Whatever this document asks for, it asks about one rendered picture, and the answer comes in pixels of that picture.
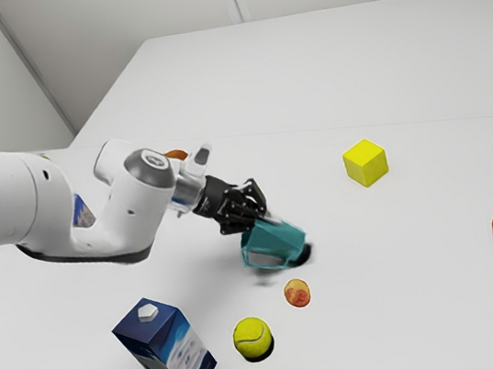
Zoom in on small orange object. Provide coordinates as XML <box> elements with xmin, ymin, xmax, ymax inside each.
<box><xmin>162</xmin><ymin>147</ymin><xmax>190</xmax><ymax>163</ymax></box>

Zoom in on red yellow peach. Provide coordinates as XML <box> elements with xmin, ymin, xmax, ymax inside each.
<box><xmin>281</xmin><ymin>276</ymin><xmax>314</xmax><ymax>311</ymax></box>

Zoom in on teal faceted mug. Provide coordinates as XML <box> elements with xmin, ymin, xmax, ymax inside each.
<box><xmin>236</xmin><ymin>211</ymin><xmax>311</xmax><ymax>275</ymax></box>

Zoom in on yellow cube block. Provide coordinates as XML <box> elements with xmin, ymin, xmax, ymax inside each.
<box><xmin>340</xmin><ymin>135</ymin><xmax>391</xmax><ymax>191</ymax></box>

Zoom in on blue milk carton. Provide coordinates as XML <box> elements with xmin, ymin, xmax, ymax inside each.
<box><xmin>107</xmin><ymin>287</ymin><xmax>219</xmax><ymax>369</ymax></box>

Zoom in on yellow tennis ball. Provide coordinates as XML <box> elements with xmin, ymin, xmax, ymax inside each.
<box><xmin>230</xmin><ymin>314</ymin><xmax>275</xmax><ymax>363</ymax></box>

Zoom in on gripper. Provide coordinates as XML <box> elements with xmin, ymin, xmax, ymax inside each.
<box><xmin>187</xmin><ymin>167</ymin><xmax>273</xmax><ymax>240</ymax></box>

